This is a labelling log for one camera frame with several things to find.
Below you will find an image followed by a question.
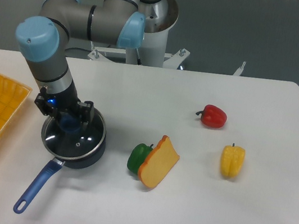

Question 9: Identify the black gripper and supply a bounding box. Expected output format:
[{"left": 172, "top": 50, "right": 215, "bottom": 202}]
[{"left": 34, "top": 77, "right": 95, "bottom": 125}]

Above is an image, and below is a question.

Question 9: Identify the glass lid blue knob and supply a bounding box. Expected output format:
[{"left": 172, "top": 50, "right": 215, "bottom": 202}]
[{"left": 41, "top": 108, "right": 106, "bottom": 161}]

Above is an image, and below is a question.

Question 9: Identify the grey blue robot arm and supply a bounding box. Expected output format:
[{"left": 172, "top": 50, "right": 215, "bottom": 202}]
[{"left": 16, "top": 0, "right": 161, "bottom": 123}]

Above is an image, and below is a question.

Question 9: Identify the green toy bell pepper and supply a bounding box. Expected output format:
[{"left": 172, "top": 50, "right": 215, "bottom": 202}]
[{"left": 127, "top": 143, "right": 153, "bottom": 175}]

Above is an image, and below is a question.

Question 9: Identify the toy bread slice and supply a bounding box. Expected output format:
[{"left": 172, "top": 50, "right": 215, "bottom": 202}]
[{"left": 137, "top": 135, "right": 180, "bottom": 189}]

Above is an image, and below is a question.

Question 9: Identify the red toy bell pepper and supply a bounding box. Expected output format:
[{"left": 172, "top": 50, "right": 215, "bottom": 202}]
[{"left": 196, "top": 104, "right": 227, "bottom": 129}]

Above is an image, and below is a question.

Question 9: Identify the yellow toy bell pepper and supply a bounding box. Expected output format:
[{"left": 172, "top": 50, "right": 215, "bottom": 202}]
[{"left": 220, "top": 143, "right": 246, "bottom": 179}]

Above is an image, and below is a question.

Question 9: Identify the dark saucepan blue handle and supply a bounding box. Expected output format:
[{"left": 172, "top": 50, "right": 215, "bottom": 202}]
[{"left": 13, "top": 116, "right": 106, "bottom": 214}]

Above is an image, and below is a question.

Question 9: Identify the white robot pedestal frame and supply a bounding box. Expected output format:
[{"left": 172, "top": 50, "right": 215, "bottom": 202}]
[{"left": 86, "top": 0, "right": 256, "bottom": 84}]

